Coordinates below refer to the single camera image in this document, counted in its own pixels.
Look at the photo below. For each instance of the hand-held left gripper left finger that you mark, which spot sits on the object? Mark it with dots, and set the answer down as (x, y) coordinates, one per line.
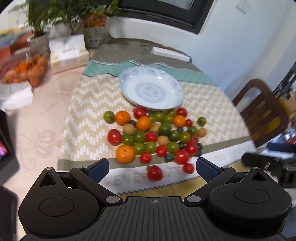
(99, 170)

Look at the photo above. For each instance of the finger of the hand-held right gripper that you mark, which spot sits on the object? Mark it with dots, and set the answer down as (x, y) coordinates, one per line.
(279, 147)
(254, 160)

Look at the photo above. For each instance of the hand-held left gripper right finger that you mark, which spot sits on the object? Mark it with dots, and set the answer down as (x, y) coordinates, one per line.
(207, 170)

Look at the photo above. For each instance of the blueberry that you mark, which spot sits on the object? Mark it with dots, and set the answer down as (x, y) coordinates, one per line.
(132, 122)
(198, 153)
(181, 145)
(169, 157)
(180, 130)
(199, 146)

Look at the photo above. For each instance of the red cherry tomato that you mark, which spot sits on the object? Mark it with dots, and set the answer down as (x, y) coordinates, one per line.
(155, 172)
(139, 112)
(191, 147)
(114, 136)
(182, 156)
(181, 112)

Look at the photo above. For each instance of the mandarin orange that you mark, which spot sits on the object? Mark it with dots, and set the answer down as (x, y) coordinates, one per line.
(143, 123)
(125, 153)
(179, 121)
(122, 117)

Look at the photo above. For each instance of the red strawberry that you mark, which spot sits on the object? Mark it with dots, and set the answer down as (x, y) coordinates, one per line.
(195, 138)

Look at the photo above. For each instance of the brown longan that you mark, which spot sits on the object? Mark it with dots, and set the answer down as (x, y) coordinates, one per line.
(155, 127)
(202, 132)
(128, 129)
(162, 140)

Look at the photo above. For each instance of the green lime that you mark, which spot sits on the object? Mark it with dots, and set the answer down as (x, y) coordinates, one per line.
(172, 146)
(165, 129)

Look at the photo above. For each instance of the pile of green tomatoes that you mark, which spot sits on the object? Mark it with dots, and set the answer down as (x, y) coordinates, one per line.
(139, 136)

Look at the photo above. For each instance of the white blue patterned plate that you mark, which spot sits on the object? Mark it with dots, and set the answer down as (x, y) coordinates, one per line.
(150, 90)

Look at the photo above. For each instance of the brown wooden chair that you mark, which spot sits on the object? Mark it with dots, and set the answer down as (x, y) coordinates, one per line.
(277, 111)

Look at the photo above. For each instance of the cluttered shelf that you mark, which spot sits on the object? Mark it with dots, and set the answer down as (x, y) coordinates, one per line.
(289, 90)

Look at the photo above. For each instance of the crumpled white paper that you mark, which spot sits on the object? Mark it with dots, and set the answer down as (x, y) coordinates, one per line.
(16, 95)

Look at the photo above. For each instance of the tissue pack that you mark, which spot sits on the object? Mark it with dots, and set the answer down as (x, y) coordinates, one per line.
(67, 55)

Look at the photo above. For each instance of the pile of kumquats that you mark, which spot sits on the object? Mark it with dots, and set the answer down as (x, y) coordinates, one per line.
(34, 69)

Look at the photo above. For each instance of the white power strip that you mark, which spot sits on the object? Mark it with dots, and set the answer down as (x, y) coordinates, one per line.
(171, 54)

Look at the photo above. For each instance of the clear plastic container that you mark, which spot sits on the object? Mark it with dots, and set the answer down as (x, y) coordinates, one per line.
(44, 58)

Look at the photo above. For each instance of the printed food bag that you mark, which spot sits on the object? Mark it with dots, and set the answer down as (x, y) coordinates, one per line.
(96, 34)

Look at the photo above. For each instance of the potted plant grey pot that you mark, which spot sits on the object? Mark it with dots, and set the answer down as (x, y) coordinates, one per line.
(39, 44)

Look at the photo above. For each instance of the potted plant white pot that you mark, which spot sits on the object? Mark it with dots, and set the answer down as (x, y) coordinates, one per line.
(60, 30)

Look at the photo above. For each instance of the stack of books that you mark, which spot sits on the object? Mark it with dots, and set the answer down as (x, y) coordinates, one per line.
(20, 44)

